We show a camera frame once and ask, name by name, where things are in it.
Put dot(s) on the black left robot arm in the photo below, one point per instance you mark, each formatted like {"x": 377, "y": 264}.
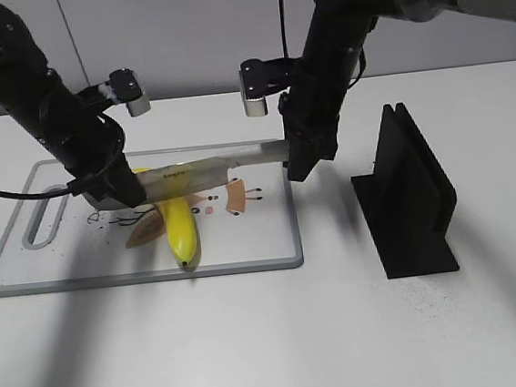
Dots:
{"x": 26, "y": 80}

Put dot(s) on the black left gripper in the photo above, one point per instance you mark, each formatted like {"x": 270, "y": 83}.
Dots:
{"x": 89, "y": 145}

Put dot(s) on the knife with white handle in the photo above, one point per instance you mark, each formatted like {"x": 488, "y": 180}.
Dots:
{"x": 194, "y": 176}

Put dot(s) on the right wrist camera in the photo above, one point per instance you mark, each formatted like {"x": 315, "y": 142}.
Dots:
{"x": 262, "y": 78}

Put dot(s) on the white grey-rimmed cutting board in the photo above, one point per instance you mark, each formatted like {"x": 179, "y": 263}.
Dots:
{"x": 249, "y": 224}

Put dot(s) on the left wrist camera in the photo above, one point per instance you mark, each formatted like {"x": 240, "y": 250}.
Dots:
{"x": 121, "y": 88}

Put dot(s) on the black knife stand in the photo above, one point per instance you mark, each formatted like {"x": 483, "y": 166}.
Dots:
{"x": 407, "y": 200}

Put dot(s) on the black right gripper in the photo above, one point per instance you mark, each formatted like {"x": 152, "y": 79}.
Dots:
{"x": 310, "y": 111}

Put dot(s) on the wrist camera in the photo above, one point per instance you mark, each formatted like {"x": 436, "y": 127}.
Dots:
{"x": 262, "y": 78}
{"x": 121, "y": 88}

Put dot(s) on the yellow plastic banana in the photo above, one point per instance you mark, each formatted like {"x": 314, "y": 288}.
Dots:
{"x": 173, "y": 217}

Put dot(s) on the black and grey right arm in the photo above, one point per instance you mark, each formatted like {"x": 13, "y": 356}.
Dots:
{"x": 344, "y": 25}

